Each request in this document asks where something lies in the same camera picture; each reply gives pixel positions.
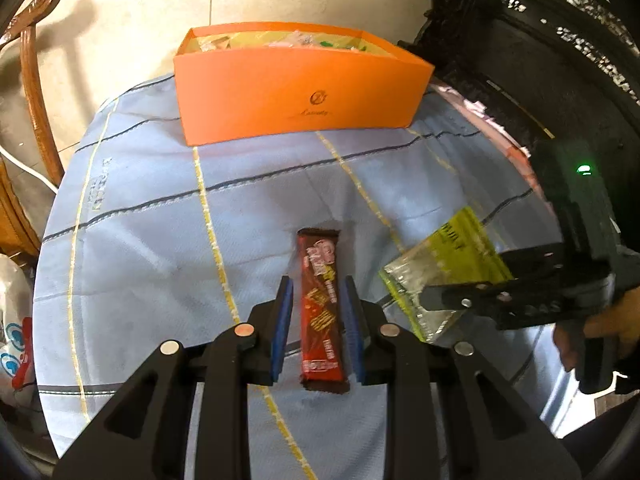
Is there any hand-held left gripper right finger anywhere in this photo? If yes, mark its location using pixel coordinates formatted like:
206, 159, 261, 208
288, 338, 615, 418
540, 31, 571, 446
341, 276, 583, 480

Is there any orange cardboard box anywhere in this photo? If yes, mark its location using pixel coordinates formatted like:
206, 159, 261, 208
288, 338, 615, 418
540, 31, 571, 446
172, 21, 435, 147

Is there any person's dark clothing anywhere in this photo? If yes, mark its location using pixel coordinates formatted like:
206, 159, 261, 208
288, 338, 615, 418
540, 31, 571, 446
562, 395, 636, 480

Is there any red chocolate bar packet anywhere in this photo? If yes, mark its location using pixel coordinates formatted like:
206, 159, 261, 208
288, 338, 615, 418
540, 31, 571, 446
296, 228, 351, 394

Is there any carved wooden chair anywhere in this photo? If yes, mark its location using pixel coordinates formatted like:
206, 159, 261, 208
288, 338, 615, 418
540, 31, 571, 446
0, 0, 66, 256

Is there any person's right hand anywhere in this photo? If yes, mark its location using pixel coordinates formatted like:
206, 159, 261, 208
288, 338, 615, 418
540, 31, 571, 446
552, 302, 640, 373

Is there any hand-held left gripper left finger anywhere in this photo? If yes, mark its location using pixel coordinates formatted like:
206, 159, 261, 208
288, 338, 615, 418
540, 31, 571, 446
57, 275, 296, 480

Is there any clear yellow-green packet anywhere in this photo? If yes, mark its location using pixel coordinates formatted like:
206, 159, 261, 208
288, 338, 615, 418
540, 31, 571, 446
377, 206, 516, 345

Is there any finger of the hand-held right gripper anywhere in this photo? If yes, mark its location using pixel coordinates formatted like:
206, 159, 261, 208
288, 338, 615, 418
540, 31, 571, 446
419, 275, 616, 331
500, 242, 571, 283

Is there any white power cable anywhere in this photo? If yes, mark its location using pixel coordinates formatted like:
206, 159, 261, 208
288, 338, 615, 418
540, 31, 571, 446
0, 147, 60, 195

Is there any white plastic bag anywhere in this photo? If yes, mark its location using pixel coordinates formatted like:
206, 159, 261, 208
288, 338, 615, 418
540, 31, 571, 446
0, 254, 41, 411

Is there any pink cloth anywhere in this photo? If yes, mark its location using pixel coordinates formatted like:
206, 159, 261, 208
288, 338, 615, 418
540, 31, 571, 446
430, 80, 538, 196

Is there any dark carved wooden furniture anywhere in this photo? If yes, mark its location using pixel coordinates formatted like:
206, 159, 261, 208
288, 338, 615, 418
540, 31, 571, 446
397, 0, 640, 241

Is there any blue striped tablecloth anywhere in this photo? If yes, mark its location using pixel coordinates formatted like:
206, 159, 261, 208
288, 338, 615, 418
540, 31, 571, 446
32, 72, 591, 480

